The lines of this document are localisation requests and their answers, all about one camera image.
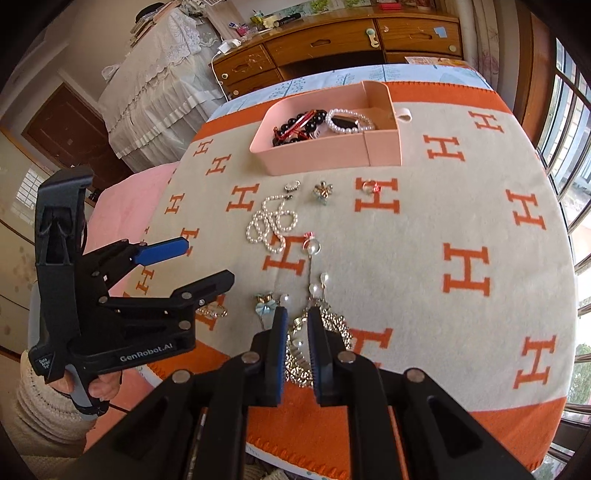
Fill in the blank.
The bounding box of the long white pearl necklace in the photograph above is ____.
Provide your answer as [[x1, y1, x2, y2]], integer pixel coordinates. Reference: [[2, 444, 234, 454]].
[[246, 194, 297, 254]]

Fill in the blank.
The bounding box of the white charger with cable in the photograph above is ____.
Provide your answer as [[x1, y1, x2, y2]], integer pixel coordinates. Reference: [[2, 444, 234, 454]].
[[211, 39, 241, 100]]

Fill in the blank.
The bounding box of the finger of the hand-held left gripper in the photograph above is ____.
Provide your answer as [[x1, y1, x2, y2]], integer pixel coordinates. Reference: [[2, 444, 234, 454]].
[[98, 270, 236, 329], [82, 236, 191, 285]]

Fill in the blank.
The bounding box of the black bead bracelet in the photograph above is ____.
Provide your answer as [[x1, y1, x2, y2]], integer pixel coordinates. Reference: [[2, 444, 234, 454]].
[[272, 109, 329, 147]]

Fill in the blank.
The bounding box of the gold crystal bracelet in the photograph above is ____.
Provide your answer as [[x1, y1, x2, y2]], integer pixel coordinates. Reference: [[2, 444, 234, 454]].
[[196, 302, 229, 322]]

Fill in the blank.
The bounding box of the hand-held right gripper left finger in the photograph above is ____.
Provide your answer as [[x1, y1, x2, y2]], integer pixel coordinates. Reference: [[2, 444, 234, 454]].
[[78, 308, 289, 480]]

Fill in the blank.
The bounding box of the gold chain necklace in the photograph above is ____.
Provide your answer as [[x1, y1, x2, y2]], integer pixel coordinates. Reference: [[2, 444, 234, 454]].
[[285, 305, 354, 389]]

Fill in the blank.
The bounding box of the person's left hand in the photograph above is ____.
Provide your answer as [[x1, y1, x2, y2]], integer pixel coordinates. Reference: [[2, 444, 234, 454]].
[[48, 369, 123, 409]]

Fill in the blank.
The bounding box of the blue bow earring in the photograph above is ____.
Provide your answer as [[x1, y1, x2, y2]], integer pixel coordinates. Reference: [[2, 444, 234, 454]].
[[252, 291, 278, 319]]

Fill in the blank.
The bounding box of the pink jewelry box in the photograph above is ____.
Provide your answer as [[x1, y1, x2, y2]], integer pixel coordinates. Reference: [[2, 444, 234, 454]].
[[249, 80, 413, 177]]

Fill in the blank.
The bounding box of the floral curtain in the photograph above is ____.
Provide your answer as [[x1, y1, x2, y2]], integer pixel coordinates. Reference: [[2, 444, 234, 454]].
[[462, 0, 505, 89]]

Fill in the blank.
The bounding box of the white pearl bracelet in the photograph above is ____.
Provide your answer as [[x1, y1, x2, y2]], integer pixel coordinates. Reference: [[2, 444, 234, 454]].
[[324, 108, 378, 136]]

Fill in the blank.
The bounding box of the pearl pendant with red bow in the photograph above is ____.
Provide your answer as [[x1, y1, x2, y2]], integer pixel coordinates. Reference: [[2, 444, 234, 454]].
[[302, 232, 321, 278]]

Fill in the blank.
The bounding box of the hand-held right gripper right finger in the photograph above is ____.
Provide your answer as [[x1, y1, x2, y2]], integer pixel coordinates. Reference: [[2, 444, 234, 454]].
[[307, 306, 534, 480]]

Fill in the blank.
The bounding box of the orange and beige printed blanket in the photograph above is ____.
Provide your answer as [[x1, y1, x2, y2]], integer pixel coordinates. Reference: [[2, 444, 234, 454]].
[[134, 80, 581, 480]]

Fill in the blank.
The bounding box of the barred window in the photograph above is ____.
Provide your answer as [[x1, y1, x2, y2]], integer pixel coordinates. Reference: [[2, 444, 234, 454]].
[[536, 36, 591, 467]]

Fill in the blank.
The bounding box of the brown wooden door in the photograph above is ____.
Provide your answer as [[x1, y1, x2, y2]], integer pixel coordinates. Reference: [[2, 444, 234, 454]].
[[22, 82, 132, 195]]

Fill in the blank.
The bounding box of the leaf-print light blue bedsheet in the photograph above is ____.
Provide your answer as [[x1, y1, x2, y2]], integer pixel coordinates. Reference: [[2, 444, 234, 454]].
[[216, 62, 496, 121]]

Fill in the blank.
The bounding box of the pink blanket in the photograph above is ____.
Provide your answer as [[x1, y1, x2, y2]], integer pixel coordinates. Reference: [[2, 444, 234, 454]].
[[85, 162, 182, 298]]

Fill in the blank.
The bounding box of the white lace furniture cover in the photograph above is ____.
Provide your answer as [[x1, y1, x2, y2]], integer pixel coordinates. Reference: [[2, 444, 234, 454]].
[[98, 6, 228, 172]]

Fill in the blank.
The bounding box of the double pearl drop earring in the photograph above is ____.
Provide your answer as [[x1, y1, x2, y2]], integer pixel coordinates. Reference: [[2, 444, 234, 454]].
[[308, 272, 331, 306]]

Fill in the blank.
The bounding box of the person's left forearm white sleeve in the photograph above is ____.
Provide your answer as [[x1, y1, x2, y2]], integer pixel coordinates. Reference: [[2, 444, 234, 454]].
[[0, 348, 100, 464]]

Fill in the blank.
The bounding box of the wooden dresser with drawers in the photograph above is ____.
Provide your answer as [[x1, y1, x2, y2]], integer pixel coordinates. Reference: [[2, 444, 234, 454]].
[[211, 8, 464, 100]]

